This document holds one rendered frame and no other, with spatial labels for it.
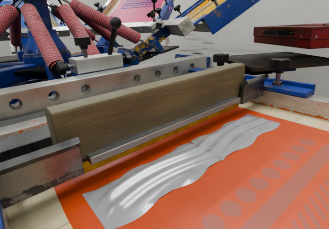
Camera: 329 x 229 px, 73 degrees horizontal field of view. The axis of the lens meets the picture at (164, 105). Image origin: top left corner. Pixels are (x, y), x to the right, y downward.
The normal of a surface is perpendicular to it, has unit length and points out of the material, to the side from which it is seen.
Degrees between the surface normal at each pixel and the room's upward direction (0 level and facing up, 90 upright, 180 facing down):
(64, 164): 90
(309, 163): 0
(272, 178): 0
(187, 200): 0
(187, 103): 90
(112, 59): 90
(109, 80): 90
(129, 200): 31
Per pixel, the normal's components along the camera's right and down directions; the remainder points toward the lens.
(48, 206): -0.05, -0.94
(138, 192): 0.37, -0.69
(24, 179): 0.63, 0.24
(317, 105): -0.77, 0.25
